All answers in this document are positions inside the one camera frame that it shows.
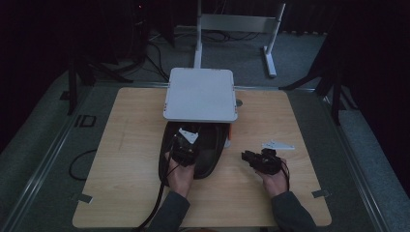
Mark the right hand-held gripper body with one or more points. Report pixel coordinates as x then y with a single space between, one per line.
269 161

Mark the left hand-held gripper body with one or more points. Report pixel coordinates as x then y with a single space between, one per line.
184 151

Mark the black slipper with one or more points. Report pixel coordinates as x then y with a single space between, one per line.
166 167
209 154

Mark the white two-tier shoe rack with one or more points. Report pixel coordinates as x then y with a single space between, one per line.
200 95

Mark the person's right hand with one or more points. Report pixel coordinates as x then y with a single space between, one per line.
275 183

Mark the person's left hand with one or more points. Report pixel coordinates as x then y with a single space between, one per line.
180 179

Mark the grey round table grommet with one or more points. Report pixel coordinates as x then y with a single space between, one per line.
239 103

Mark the grey tape piece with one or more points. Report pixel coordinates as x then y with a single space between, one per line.
320 193
85 198

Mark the black tripod stand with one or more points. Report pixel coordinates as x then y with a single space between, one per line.
80 74
332 87

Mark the white metal stand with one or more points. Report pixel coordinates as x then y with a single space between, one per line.
237 24

